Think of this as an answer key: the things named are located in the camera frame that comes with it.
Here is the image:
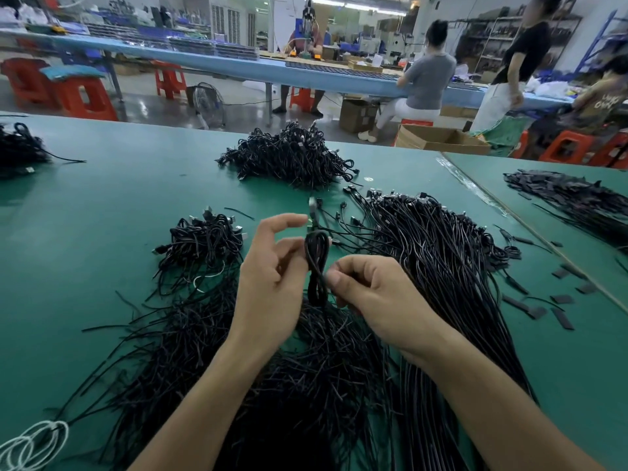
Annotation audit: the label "person's right hand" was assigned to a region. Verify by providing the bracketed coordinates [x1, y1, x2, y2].
[324, 254, 457, 371]

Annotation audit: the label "person's left hand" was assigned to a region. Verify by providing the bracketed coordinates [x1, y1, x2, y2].
[228, 213, 310, 364]

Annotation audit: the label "single black cable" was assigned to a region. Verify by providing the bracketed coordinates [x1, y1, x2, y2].
[302, 198, 337, 310]

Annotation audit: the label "small cluster of knotted cables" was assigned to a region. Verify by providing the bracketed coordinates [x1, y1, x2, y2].
[152, 211, 247, 295]

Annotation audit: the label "bundle of long black cables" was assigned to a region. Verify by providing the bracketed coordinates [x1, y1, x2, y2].
[309, 186, 539, 471]

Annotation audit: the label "pile of black cables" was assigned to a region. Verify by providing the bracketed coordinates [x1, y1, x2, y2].
[49, 209, 404, 471]

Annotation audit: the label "heap of black cables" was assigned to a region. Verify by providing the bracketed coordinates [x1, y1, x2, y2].
[217, 120, 359, 190]
[0, 122, 86, 177]

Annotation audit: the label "spread of straight black cables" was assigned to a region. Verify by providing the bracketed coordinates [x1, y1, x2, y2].
[504, 171, 628, 253]

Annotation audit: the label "person's left forearm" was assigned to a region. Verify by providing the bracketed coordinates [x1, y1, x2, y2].
[128, 338, 276, 471]

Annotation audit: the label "person's right forearm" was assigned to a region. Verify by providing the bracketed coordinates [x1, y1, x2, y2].
[422, 338, 604, 471]

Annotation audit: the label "open cardboard box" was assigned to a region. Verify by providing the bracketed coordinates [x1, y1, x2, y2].
[394, 125, 492, 156]

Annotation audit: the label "scattered dark tie pieces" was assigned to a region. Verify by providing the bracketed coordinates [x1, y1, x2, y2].
[495, 227, 598, 332]

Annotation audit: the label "small cardboard box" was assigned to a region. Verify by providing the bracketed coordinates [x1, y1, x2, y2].
[340, 97, 382, 134]

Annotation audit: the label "grey floor fan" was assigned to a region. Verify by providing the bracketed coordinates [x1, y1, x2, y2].
[189, 81, 228, 130]

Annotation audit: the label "red plastic stool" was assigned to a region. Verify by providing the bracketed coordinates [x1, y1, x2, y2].
[538, 132, 628, 173]
[152, 60, 188, 101]
[0, 56, 54, 107]
[290, 86, 317, 112]

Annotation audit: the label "green bag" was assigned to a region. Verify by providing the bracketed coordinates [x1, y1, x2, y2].
[481, 117, 536, 158]

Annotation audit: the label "long blue workbench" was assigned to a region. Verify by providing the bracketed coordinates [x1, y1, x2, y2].
[0, 29, 570, 112]

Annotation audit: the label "pile of white bags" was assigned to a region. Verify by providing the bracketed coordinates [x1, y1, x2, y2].
[530, 83, 580, 104]

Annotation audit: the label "red stool with blue seat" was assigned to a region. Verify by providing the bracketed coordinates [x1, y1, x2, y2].
[41, 64, 119, 122]

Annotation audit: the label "white pillar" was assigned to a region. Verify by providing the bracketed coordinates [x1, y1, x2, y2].
[273, 0, 307, 53]

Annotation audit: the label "metal storage shelf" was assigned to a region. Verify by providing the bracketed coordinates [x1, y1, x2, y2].
[461, 9, 585, 79]

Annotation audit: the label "blue metal rack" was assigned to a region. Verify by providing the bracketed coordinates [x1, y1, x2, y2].
[574, 9, 628, 79]

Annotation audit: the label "bunch of white wire rings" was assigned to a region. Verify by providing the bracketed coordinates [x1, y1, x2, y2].
[0, 419, 70, 471]

